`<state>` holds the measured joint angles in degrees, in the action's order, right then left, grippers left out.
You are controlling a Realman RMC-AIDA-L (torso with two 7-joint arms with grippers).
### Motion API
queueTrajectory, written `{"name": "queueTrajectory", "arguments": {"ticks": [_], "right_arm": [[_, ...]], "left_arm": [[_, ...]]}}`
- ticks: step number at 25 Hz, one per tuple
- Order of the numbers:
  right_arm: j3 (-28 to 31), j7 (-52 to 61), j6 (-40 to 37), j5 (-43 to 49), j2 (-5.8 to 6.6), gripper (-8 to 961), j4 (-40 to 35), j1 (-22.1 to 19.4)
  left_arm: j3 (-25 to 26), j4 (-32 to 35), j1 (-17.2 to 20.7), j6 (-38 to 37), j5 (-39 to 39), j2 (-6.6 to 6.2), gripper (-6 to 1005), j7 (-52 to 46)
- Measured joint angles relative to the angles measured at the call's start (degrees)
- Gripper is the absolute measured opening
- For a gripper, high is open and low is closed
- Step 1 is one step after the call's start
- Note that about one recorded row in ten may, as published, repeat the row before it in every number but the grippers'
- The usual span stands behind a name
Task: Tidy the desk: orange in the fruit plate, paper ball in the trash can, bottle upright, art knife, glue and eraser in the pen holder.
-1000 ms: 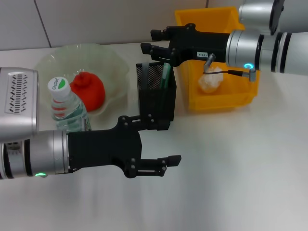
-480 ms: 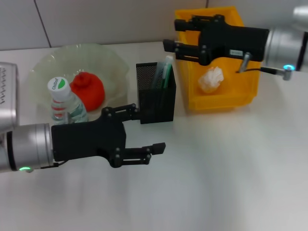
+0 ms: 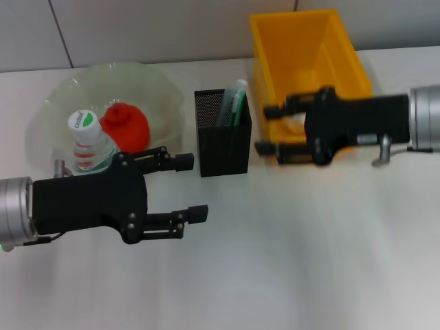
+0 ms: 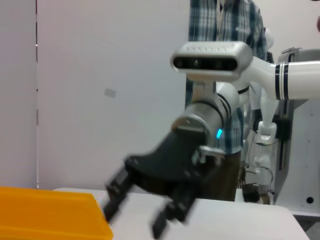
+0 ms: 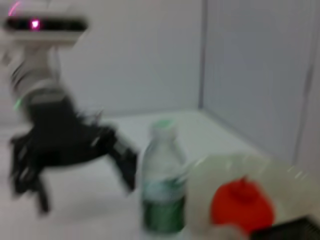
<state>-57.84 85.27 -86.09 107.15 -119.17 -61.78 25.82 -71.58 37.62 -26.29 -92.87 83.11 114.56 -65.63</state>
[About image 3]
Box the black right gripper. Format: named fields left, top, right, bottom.
left=254, top=86, right=413, bottom=168

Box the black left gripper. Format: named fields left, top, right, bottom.
left=32, top=146, right=195, bottom=245

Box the white paper ball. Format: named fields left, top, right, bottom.
left=283, top=115, right=307, bottom=134

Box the green pen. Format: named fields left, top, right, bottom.
left=229, top=79, right=249, bottom=127

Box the grey marker pen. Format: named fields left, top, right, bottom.
left=214, top=88, right=238, bottom=128

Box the orange toy fruit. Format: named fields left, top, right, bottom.
left=99, top=102, right=152, bottom=155

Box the clear bottle with green label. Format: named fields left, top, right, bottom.
left=67, top=109, right=122, bottom=176

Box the black mesh pen holder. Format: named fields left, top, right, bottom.
left=194, top=88, right=252, bottom=178

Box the green glass fruit plate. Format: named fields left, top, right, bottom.
left=29, top=61, right=186, bottom=176

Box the yellow plastic bin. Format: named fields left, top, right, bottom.
left=250, top=9, right=375, bottom=165

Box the silver right wrist plug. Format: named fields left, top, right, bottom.
left=373, top=134, right=393, bottom=168

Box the silver wrist plug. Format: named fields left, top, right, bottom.
left=373, top=134, right=393, bottom=168
left=54, top=159, right=72, bottom=179

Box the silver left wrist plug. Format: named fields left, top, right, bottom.
left=54, top=159, right=72, bottom=179

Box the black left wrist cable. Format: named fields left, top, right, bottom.
left=23, top=232, right=67, bottom=246

